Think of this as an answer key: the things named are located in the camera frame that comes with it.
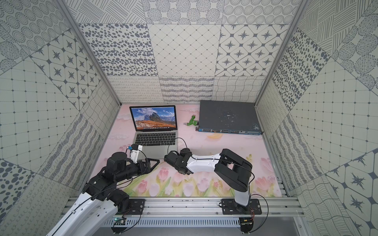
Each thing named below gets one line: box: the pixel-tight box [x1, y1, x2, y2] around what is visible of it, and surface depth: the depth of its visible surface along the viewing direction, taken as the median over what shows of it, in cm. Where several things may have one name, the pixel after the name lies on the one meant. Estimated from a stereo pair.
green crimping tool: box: [183, 114, 199, 127], surface depth 109 cm
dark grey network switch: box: [197, 99, 264, 136], surface depth 109 cm
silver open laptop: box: [128, 104, 178, 160], surface depth 100 cm
